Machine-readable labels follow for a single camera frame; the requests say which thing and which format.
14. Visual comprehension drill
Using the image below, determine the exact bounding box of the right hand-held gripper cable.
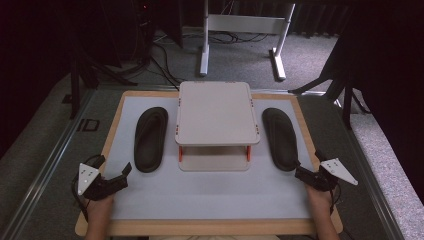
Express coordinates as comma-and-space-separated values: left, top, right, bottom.
328, 181, 343, 215

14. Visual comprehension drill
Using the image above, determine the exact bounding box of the dark curtain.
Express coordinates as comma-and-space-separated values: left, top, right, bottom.
0, 0, 156, 159
334, 0, 424, 203

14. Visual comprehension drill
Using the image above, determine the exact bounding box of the person's right hand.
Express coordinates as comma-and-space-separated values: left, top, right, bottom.
304, 184, 335, 215

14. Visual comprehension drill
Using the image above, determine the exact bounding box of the black tripod stand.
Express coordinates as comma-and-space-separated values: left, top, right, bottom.
68, 46, 138, 120
288, 71, 372, 131

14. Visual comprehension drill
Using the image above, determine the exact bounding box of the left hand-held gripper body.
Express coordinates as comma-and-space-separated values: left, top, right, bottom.
77, 154, 116, 202

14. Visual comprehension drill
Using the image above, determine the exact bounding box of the hand-held gripper cable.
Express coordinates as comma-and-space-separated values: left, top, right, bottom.
328, 181, 343, 215
70, 154, 105, 223

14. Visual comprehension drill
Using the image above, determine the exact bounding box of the left hand-held gripper cable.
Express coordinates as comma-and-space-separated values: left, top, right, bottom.
70, 154, 105, 223

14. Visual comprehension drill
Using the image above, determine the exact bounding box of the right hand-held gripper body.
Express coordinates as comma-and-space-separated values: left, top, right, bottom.
312, 149, 360, 193

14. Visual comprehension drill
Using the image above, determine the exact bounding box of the white two-tier shoe rack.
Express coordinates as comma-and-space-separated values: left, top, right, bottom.
174, 80, 262, 173

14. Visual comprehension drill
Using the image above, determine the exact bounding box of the person's left hand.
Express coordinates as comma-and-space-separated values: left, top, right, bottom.
84, 194, 116, 222

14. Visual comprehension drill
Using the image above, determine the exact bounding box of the black floor cable bundle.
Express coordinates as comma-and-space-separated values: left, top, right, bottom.
181, 30, 270, 45

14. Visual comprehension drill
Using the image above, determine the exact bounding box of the white metal desk frame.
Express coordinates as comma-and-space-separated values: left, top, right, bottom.
199, 0, 297, 82

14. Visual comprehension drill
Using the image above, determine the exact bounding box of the aluminium floor rail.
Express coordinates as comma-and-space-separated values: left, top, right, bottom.
333, 99, 406, 240
0, 88, 97, 240

